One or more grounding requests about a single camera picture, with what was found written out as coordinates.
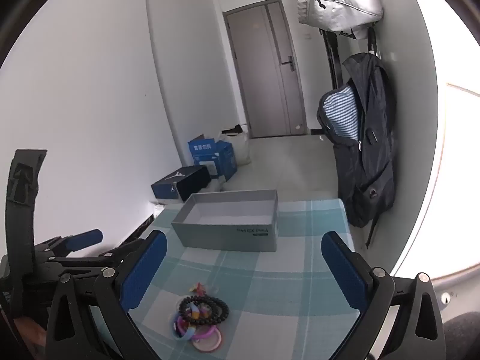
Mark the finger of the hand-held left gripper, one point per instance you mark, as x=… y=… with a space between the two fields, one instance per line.
x=120 y=252
x=86 y=239

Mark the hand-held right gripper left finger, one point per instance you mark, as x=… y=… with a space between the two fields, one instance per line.
x=144 y=270

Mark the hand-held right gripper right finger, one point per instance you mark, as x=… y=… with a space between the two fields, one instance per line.
x=343 y=270

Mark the small colourful toy charm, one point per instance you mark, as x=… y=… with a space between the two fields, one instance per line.
x=198 y=288

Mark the grey cardboard box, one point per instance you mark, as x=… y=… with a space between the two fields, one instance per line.
x=225 y=238

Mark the person's left hand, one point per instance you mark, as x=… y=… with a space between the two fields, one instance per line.
x=32 y=339

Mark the checkered tablecloth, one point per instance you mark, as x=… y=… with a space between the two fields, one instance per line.
x=270 y=288

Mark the dark blue shoe box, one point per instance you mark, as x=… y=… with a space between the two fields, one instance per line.
x=183 y=183

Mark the dark backpack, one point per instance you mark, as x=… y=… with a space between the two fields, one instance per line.
x=371 y=165

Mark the blue cardboard box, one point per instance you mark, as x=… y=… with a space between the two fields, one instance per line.
x=219 y=157

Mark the white plastic bag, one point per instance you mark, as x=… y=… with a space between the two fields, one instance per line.
x=242 y=150

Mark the grey door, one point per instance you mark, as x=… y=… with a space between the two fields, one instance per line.
x=270 y=75

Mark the black coat rack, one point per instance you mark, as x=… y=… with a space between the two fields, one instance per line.
x=332 y=60

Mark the grey hanging bag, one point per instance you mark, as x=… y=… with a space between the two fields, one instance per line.
x=337 y=3

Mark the grey wall fitting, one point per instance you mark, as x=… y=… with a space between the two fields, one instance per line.
x=446 y=299

